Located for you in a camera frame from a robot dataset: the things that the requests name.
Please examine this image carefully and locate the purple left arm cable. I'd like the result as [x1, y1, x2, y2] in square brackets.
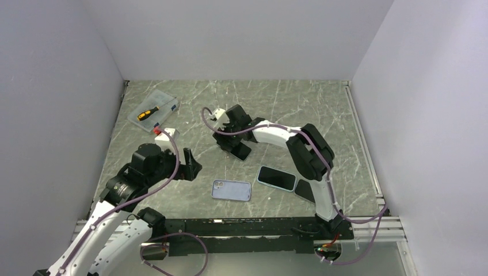
[57, 129, 209, 276]

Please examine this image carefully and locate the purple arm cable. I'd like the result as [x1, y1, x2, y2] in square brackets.
[201, 107, 388, 266]
[57, 129, 209, 276]

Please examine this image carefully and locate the yellow black screwdriver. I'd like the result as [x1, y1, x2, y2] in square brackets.
[137, 106, 159, 121]

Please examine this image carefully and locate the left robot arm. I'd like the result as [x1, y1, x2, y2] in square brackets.
[34, 143, 203, 275]

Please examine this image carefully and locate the light blue phone case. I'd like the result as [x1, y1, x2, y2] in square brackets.
[256, 166, 298, 193]

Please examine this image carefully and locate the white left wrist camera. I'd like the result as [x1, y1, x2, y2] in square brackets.
[153, 126, 180, 151]

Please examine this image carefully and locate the silver black phone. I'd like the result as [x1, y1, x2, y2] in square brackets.
[294, 179, 316, 204]

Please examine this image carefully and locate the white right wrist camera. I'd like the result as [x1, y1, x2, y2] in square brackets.
[211, 108, 229, 125]

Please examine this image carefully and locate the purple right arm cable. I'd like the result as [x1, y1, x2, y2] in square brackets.
[201, 107, 388, 266]

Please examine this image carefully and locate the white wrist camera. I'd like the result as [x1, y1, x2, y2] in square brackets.
[211, 108, 229, 125]
[153, 126, 180, 151]

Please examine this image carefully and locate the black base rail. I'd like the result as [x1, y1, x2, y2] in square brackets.
[144, 217, 354, 260]

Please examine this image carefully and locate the clear plastic organizer box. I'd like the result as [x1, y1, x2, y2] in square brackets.
[127, 90, 179, 132]

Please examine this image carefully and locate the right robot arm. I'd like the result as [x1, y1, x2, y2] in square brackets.
[201, 105, 343, 239]

